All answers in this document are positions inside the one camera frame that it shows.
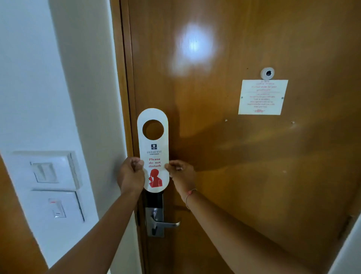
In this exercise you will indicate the person's right hand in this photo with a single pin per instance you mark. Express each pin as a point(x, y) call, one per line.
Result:
point(182, 176)

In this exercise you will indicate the person's left hand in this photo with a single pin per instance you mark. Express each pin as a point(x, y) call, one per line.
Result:
point(131, 177)

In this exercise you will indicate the person's right thumb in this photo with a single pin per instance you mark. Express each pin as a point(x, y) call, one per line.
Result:
point(172, 167)

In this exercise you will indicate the person's left thumb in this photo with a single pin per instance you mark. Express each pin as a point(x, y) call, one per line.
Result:
point(138, 163)

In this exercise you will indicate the white door hanger sign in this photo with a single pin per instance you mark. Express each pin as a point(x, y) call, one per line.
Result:
point(153, 152)

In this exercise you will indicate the person's left forearm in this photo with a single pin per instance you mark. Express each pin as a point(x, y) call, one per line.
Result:
point(96, 240)

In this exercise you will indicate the person's right forearm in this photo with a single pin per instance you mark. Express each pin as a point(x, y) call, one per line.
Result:
point(239, 240)

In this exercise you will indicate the brown wooden door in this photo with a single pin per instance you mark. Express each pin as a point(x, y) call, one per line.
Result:
point(239, 127)

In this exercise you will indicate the white paper notice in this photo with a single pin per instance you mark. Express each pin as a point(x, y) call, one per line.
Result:
point(262, 97)

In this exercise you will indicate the silver door peephole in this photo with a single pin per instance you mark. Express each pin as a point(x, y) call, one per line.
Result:
point(267, 73)

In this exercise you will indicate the brown wooden panel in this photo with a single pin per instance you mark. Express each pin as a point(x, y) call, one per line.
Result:
point(17, 231)

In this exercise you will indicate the brown wooden door frame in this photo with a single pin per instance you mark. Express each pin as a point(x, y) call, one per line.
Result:
point(124, 84)

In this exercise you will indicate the white wall switch plate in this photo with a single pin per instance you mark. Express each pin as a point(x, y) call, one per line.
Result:
point(46, 170)

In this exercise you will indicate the white switch with red indicator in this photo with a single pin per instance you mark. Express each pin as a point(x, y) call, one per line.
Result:
point(55, 207)

